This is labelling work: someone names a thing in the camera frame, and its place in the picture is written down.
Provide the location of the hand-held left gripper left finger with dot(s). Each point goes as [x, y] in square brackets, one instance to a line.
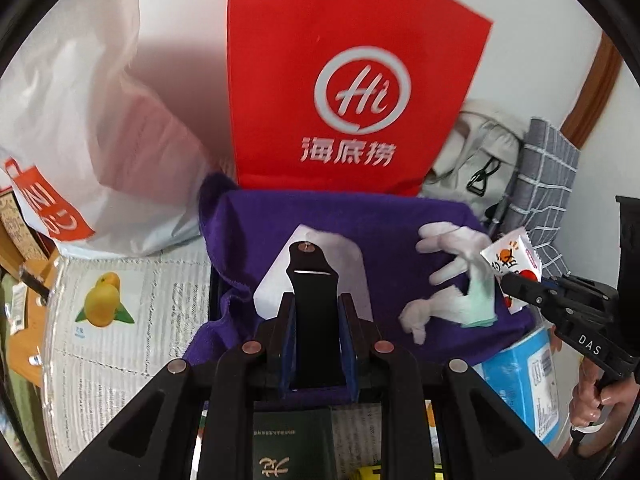
[286, 350]

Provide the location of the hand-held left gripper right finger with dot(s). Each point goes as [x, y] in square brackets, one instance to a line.
[350, 355]

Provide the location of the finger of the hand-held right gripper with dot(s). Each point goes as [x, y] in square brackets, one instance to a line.
[525, 290]

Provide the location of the white orange snack packet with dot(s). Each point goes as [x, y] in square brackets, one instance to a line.
[510, 255]

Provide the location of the white glove with green cuff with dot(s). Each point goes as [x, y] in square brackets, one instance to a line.
[430, 310]
[455, 245]

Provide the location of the white paper card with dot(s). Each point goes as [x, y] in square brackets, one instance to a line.
[350, 260]

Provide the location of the purple towel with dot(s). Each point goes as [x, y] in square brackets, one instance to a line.
[380, 220]

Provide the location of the person's right hand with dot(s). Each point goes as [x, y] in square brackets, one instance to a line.
[585, 400]

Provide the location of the blue tissue pack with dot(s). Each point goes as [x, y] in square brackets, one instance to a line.
[520, 385]

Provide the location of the dark green booklet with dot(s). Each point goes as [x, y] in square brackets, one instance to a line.
[290, 440]

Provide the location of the grey plaid cushion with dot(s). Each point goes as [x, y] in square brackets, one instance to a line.
[545, 185]

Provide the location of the yellow black pouch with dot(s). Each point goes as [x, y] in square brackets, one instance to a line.
[372, 474]

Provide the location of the beige fabric bag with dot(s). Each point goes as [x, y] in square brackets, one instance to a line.
[480, 155]

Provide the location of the red paper bag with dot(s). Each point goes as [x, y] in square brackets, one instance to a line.
[350, 60]

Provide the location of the white plastic bag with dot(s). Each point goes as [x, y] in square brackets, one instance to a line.
[75, 135]

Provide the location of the wooden door frame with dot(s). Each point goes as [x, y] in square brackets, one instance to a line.
[595, 90]

